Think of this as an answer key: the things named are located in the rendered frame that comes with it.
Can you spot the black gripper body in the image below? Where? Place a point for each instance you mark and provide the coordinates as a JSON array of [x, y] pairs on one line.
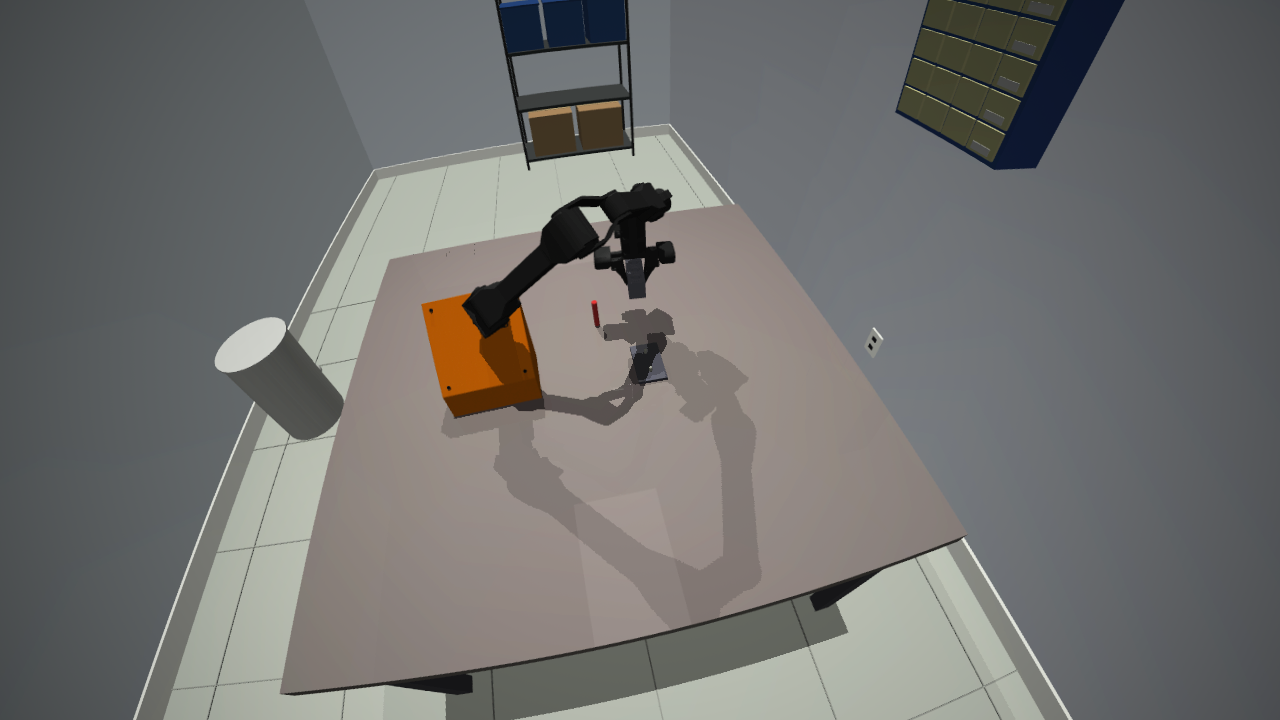
[[634, 247]]

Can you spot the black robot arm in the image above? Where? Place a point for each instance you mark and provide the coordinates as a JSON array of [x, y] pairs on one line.
[[566, 237]]

